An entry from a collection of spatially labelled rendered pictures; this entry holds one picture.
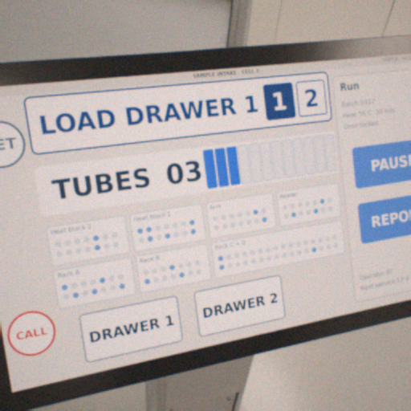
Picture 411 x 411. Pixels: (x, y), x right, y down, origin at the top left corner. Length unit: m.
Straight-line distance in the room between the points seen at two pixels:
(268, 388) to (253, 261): 1.12
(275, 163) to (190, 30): 0.79
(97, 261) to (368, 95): 0.33
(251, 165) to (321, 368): 1.24
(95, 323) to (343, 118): 0.32
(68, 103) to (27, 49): 1.05
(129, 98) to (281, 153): 0.16
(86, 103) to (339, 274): 0.31
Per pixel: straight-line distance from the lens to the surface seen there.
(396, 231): 0.58
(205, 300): 0.49
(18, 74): 0.47
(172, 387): 0.79
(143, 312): 0.48
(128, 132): 0.46
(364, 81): 0.56
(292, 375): 1.64
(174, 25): 1.26
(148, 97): 0.47
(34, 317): 0.47
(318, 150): 0.52
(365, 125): 0.55
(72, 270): 0.46
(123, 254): 0.46
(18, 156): 0.46
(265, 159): 0.50
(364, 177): 0.55
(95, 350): 0.48
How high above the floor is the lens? 1.41
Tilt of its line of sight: 43 degrees down
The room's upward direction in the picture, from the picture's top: 6 degrees clockwise
